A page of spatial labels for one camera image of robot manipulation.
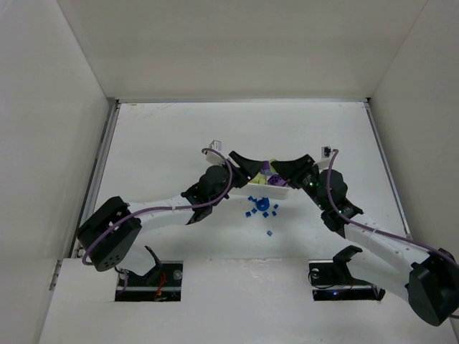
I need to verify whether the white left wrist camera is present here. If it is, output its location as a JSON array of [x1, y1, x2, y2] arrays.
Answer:
[[204, 140, 223, 165]]

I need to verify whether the purple curved lego brick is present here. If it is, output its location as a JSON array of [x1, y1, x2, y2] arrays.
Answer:
[[267, 174, 288, 187]]

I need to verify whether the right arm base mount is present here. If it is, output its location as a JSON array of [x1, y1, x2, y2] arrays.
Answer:
[[308, 245, 386, 302]]

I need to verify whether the purple round lego piece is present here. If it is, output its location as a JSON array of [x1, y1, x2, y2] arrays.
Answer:
[[260, 161, 272, 176]]

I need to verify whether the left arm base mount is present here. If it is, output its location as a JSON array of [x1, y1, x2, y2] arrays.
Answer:
[[115, 246, 184, 302]]

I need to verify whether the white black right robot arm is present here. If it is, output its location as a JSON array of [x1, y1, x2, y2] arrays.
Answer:
[[273, 155, 458, 327]]

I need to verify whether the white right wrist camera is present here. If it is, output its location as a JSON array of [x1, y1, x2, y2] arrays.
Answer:
[[316, 146, 336, 170]]

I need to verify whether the white three-compartment tray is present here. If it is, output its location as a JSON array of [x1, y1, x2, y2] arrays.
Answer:
[[240, 169, 291, 200]]

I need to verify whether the large blue arch lego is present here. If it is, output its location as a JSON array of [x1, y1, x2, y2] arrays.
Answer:
[[255, 197, 270, 211]]

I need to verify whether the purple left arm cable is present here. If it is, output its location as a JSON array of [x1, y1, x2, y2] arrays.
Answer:
[[81, 147, 237, 265]]

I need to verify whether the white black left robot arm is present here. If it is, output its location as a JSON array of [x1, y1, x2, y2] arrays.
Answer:
[[77, 148, 264, 276]]

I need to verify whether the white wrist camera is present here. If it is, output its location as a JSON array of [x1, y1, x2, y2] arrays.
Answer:
[[204, 140, 223, 165], [316, 146, 336, 170]]

